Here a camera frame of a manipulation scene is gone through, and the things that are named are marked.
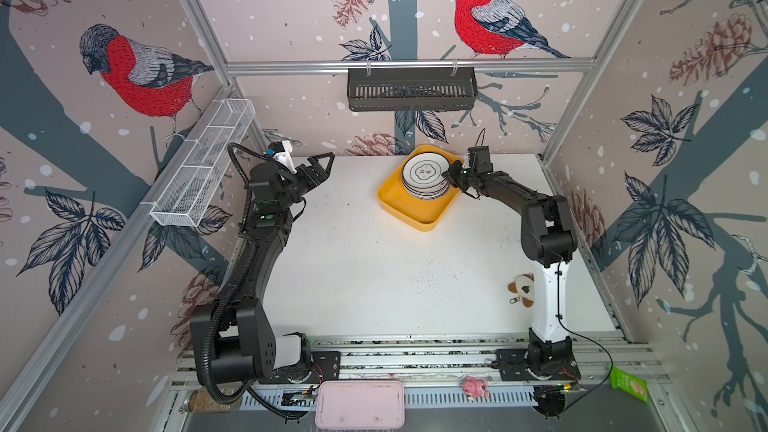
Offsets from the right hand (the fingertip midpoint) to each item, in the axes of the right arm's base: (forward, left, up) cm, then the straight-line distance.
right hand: (441, 174), depth 104 cm
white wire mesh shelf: (-19, +67, +24) cm, 74 cm away
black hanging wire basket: (+22, +11, +20) cm, 32 cm away
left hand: (-18, +33, +25) cm, 45 cm away
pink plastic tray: (-67, +22, -6) cm, 70 cm away
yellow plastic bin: (-7, +16, -8) cm, 19 cm away
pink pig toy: (-62, -5, -7) cm, 63 cm away
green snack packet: (-59, -41, -10) cm, 72 cm away
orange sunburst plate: (-6, +5, -4) cm, 9 cm away
